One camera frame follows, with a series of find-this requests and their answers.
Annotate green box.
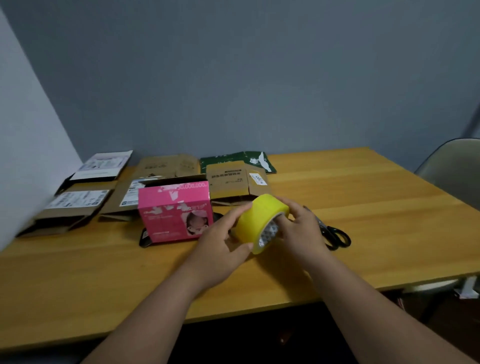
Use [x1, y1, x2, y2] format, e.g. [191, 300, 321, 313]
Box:
[199, 150, 278, 175]

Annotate black scissors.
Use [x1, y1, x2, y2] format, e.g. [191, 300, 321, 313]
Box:
[303, 205, 352, 251]

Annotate yellow tape roll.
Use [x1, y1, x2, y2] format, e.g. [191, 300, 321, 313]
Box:
[233, 193, 290, 255]

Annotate person's right hand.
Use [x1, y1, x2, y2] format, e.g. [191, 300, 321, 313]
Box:
[275, 196, 331, 265]

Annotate beige chair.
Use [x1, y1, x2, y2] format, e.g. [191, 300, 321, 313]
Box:
[401, 137, 480, 301]

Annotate person's right forearm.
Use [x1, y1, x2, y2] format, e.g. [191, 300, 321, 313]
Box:
[307, 249, 477, 364]

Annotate small brown cardboard box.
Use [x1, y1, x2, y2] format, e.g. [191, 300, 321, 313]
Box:
[205, 160, 273, 207]

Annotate person's left hand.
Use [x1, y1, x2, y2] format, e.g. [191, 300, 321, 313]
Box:
[187, 202, 254, 290]

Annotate black box white label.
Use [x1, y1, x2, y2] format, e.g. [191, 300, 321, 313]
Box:
[55, 150, 134, 196]

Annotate brown carton with label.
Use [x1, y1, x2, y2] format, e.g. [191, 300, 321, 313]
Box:
[98, 174, 207, 223]

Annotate plain brown carton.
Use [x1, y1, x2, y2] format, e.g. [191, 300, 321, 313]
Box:
[131, 153, 202, 180]

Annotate person's left forearm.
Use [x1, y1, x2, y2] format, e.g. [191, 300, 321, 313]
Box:
[80, 273, 211, 364]

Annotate pink and black carton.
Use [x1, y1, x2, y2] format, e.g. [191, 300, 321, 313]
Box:
[137, 181, 224, 249]

